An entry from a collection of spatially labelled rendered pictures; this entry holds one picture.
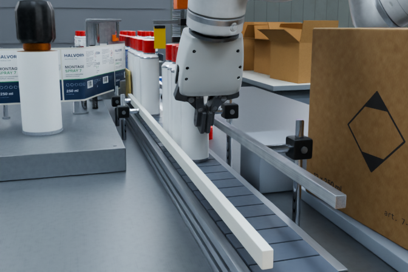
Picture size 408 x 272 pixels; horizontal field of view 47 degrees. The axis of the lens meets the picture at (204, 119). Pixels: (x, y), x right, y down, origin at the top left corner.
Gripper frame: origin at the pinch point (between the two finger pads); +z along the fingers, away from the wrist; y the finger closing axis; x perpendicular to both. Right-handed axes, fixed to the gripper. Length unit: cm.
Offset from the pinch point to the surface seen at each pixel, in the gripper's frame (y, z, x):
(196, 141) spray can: -0.3, 6.9, -3.7
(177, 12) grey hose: -10, 4, -65
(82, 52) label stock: 18, 14, -59
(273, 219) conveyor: -3.3, 1.4, 22.9
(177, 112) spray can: 1.5, 5.6, -11.9
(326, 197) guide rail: -3.4, -9.9, 31.7
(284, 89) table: -99, 81, -157
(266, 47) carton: -113, 81, -221
